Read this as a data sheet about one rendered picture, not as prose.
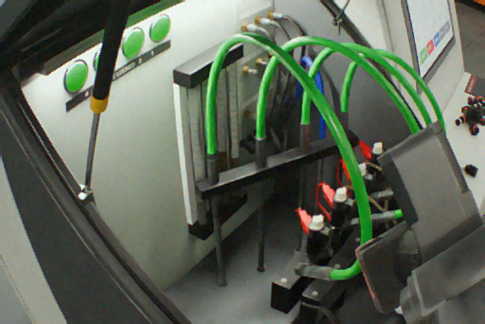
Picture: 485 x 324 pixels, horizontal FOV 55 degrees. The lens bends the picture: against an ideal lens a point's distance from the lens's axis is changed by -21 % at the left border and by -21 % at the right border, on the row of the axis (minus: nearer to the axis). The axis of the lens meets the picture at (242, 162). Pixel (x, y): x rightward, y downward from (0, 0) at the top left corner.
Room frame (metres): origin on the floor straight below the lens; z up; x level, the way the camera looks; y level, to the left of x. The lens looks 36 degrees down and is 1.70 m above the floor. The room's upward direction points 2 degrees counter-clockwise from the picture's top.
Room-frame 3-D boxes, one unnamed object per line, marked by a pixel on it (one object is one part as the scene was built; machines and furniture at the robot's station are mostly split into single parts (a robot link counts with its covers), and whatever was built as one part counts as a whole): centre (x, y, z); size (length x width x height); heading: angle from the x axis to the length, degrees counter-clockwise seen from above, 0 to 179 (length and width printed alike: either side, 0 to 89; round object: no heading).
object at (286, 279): (0.74, -0.18, 0.91); 0.34 x 0.10 x 0.15; 143
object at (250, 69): (1.00, -0.04, 1.20); 0.13 x 0.03 x 0.31; 143
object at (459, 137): (1.12, -0.65, 0.97); 0.70 x 0.22 x 0.03; 143
